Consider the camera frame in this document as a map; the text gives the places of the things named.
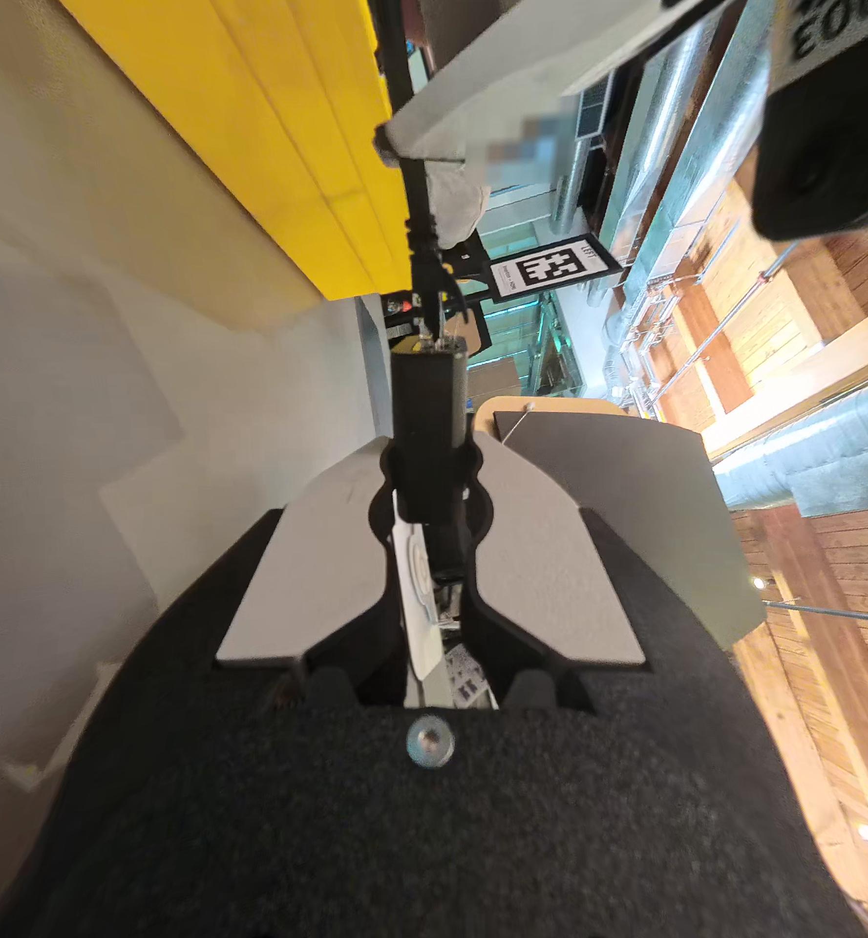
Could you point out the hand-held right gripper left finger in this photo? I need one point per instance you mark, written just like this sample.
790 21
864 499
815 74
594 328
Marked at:
309 579

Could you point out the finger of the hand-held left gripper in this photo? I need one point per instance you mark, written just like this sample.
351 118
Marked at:
514 66

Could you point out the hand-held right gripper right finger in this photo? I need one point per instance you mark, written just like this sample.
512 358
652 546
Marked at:
544 571

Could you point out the black grey network adapter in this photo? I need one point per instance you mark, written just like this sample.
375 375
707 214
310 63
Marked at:
426 425

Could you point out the yellow plastic bin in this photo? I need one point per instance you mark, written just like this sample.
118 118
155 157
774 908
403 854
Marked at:
258 110

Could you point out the white paper label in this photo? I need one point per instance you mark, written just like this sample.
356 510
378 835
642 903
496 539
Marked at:
415 586

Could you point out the grey table board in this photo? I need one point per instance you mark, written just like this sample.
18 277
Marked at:
624 498

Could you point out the black white fiducial tag sign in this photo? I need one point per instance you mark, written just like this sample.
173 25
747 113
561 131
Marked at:
551 265

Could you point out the silver ventilation duct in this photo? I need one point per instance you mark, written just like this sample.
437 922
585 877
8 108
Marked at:
668 110

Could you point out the grey ventilation duct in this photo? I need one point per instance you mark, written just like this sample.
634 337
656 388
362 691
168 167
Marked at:
807 454

